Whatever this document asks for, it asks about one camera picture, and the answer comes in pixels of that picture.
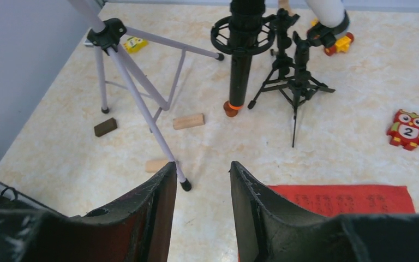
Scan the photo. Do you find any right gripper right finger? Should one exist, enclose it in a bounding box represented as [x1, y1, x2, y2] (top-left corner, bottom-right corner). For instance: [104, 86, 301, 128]
[230, 161, 419, 261]

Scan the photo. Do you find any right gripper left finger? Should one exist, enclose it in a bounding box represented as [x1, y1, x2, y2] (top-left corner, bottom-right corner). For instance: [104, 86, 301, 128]
[0, 162, 177, 261]

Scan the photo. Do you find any white music stand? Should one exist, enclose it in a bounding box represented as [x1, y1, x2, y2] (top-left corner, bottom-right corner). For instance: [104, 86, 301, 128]
[67, 0, 225, 192]

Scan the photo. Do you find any light wooden block front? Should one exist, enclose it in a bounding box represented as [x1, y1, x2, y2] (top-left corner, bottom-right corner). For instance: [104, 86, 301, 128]
[145, 159, 170, 174]

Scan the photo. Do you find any light wooden block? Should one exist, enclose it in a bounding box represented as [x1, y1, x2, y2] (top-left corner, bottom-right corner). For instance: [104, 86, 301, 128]
[145, 159, 170, 174]
[173, 113, 205, 130]

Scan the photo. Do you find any dark brown block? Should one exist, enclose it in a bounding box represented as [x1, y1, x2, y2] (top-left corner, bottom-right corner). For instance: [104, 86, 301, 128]
[94, 117, 118, 137]

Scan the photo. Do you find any small brown cylinder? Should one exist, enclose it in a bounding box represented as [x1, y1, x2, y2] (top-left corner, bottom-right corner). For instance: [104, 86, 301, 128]
[223, 101, 238, 117]

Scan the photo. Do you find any light wooden block middle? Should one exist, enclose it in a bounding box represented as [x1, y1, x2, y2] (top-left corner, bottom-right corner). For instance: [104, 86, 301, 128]
[173, 113, 205, 130]

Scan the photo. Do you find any black mic tripod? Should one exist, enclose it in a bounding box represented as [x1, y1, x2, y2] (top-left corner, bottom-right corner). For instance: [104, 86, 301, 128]
[248, 8, 335, 147]

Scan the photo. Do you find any red owl toy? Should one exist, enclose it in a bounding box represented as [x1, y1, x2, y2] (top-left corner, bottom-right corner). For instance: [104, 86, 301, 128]
[386, 109, 419, 151]

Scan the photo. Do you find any yellow owl toy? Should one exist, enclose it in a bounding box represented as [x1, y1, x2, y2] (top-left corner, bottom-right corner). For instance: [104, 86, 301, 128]
[123, 37, 148, 53]

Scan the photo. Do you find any black microphone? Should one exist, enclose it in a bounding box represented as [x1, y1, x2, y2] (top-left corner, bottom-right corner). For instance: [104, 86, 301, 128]
[211, 0, 276, 111]

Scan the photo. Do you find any blue yellow toy block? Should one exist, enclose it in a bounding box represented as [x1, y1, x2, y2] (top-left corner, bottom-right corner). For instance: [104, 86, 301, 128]
[323, 32, 355, 56]

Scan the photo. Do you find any wooden block at back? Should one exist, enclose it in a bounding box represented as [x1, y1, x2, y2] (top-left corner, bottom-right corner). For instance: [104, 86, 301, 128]
[278, 0, 295, 16]

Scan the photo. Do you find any white tube on tripod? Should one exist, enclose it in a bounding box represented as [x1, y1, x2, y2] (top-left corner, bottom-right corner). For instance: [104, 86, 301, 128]
[306, 0, 350, 38]

